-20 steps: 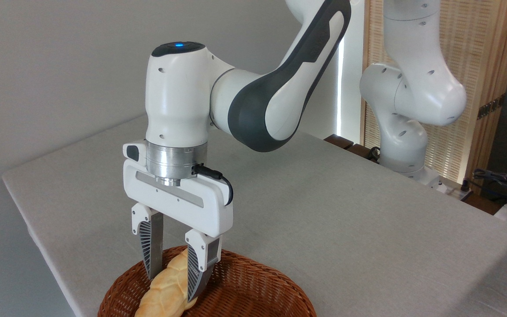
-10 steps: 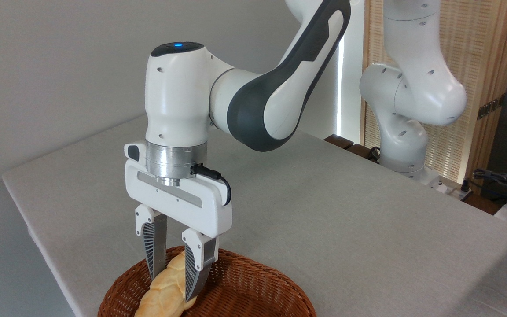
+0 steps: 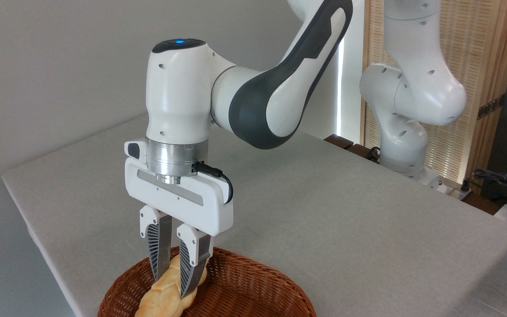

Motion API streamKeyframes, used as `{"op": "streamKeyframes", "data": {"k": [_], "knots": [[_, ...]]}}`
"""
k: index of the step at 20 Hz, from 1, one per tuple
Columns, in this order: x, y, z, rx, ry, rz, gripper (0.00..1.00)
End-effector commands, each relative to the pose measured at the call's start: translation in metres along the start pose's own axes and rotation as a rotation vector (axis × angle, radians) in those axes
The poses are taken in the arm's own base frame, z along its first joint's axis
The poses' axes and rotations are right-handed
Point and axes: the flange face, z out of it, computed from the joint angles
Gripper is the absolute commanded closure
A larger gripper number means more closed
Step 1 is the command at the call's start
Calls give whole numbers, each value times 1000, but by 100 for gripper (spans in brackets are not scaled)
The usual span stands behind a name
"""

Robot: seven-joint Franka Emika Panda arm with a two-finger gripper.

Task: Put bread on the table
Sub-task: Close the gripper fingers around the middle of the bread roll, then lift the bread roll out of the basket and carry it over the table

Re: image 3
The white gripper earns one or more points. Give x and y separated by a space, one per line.
178 198

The braided golden bread loaf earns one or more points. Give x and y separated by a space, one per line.
165 296

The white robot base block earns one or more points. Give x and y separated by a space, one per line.
429 176

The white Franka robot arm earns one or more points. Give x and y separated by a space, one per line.
178 97

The brown wicker basket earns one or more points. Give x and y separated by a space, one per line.
249 290

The light grey tablecloth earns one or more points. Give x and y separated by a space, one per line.
324 211

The vertical white light strip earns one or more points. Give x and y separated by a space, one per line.
340 101

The metal screen hinge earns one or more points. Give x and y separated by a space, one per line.
490 107

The wooden slatted screen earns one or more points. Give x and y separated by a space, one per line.
482 48

